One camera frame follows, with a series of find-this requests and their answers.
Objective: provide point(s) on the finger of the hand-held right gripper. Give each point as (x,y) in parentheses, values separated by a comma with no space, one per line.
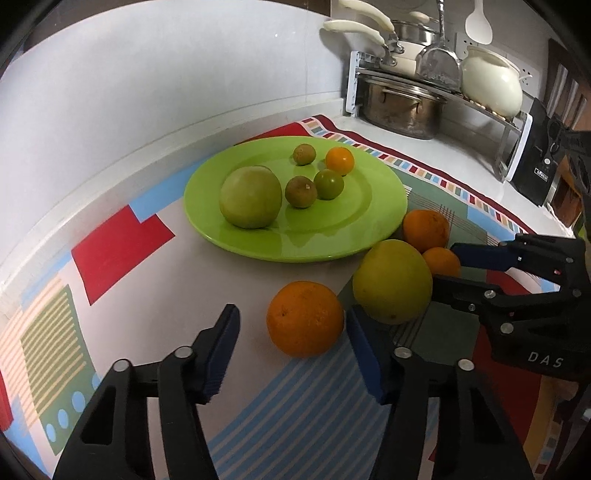
(482,257)
(461,293)

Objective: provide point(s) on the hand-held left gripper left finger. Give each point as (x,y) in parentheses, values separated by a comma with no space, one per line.
(221,355)

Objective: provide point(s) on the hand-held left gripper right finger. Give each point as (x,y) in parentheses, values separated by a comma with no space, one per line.
(367,355)

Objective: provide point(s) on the small orange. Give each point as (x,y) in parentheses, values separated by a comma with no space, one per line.
(443,262)

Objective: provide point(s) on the green plate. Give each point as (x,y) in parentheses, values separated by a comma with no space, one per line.
(323,230)

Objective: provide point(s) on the pale green apple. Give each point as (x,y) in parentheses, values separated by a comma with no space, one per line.
(250,197)

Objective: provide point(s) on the green cherry tomato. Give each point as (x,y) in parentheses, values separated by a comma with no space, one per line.
(328,184)

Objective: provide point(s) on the orange cherry tomato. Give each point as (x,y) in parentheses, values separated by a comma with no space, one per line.
(340,160)

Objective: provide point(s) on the small tan round fruit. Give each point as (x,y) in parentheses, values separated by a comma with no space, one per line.
(300,193)
(304,154)

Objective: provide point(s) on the colourful patchwork printed cloth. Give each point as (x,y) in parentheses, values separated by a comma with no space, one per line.
(138,286)

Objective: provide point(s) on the black knife block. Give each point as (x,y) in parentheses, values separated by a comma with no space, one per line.
(535,161)

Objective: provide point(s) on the steel and white dish rack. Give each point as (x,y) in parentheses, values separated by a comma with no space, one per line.
(508,134)

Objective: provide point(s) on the black kitchen scissors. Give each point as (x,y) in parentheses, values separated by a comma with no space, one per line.
(554,136)

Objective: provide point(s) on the large steel pot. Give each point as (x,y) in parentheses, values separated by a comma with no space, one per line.
(399,110)

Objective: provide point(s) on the white ceramic pot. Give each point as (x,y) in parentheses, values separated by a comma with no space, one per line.
(491,83)

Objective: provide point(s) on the metal spatula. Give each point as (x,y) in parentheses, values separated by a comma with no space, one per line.
(436,69)

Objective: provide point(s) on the brown wooden cutting board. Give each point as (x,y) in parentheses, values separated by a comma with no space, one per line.
(561,78)

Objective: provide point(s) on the white rice paddle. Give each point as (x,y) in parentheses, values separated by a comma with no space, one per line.
(478,27)

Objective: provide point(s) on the small steel pot with lid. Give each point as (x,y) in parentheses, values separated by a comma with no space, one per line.
(415,30)

